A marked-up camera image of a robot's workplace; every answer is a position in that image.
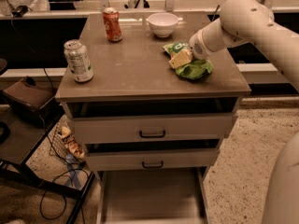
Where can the green rice chip bag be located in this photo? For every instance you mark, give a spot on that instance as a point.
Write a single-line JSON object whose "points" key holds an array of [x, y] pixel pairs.
{"points": [[194, 70]]}

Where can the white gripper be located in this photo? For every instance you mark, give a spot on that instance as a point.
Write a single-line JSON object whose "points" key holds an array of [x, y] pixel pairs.
{"points": [[196, 48]]}

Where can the brown bag on side table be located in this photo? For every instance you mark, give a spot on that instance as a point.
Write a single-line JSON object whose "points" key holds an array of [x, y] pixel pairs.
{"points": [[30, 102]]}

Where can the white bowl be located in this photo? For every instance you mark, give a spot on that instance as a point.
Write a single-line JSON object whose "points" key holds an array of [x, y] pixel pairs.
{"points": [[163, 24]]}

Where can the top drawer with black handle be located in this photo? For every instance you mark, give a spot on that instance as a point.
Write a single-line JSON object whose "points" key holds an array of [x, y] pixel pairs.
{"points": [[152, 128]]}

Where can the snack bag in basket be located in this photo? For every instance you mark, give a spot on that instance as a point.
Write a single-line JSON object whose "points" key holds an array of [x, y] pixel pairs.
{"points": [[71, 144]]}

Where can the middle drawer with black handle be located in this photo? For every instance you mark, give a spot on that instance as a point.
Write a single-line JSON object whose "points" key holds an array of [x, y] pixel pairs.
{"points": [[157, 159]]}

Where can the drawer with black handle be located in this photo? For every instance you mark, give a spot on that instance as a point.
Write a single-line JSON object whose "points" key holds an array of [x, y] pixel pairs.
{"points": [[157, 159], [152, 128]]}

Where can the black side table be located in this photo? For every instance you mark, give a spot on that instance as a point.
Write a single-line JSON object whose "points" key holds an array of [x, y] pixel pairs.
{"points": [[37, 188]]}

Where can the wire basket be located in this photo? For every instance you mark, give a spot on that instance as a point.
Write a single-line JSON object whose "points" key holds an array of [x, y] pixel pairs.
{"points": [[57, 147]]}

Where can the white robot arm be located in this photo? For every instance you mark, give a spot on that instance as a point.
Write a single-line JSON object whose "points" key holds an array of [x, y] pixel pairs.
{"points": [[247, 21]]}

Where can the grey drawer cabinet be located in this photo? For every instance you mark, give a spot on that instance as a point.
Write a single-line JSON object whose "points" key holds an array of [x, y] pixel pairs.
{"points": [[133, 78]]}

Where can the open bottom drawer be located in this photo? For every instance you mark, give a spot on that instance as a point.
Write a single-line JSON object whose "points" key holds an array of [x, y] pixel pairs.
{"points": [[154, 196]]}

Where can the silver green soda can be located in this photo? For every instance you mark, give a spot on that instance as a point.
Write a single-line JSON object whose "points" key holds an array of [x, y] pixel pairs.
{"points": [[78, 60]]}

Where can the orange soda can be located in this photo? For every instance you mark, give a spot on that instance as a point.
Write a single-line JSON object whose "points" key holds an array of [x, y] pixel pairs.
{"points": [[111, 22]]}

